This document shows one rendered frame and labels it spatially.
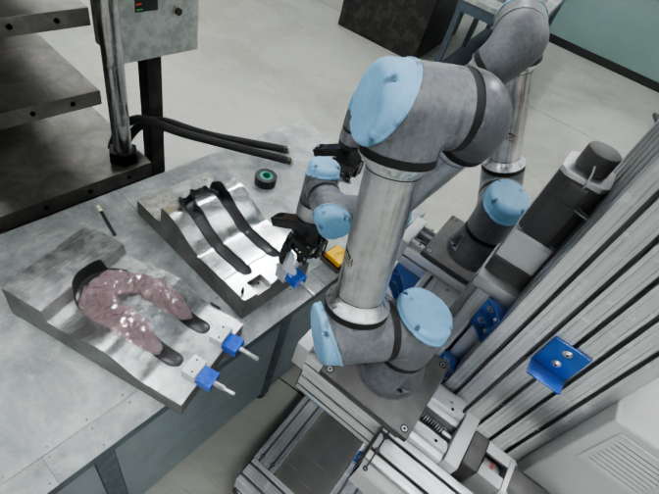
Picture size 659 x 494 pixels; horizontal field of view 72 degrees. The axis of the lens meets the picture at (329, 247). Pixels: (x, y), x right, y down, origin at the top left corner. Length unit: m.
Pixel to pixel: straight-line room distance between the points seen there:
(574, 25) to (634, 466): 6.67
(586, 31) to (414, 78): 6.82
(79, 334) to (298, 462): 0.93
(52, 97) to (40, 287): 0.61
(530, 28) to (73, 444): 1.28
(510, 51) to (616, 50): 6.37
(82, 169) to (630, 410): 1.65
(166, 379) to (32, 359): 0.32
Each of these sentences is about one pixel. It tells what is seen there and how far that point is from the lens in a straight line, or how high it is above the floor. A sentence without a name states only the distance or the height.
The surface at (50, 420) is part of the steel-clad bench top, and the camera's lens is 1.22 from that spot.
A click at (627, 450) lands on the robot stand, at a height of 1.18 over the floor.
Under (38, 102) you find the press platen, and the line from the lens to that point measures 1.61.
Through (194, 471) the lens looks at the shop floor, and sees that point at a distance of 1.97.
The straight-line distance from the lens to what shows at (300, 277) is 1.24.
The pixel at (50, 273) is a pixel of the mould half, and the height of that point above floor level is 0.91.
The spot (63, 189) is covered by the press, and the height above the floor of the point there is 0.79.
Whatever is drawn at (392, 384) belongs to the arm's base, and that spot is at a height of 1.09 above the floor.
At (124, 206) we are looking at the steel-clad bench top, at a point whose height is 0.80.
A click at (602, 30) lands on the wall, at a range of 7.38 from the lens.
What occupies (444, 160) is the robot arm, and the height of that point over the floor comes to 1.51.
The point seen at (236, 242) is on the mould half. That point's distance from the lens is 1.37.
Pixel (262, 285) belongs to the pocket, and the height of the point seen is 0.86.
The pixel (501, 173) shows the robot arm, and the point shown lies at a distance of 1.32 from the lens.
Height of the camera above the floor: 1.90
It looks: 46 degrees down
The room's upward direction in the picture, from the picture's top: 20 degrees clockwise
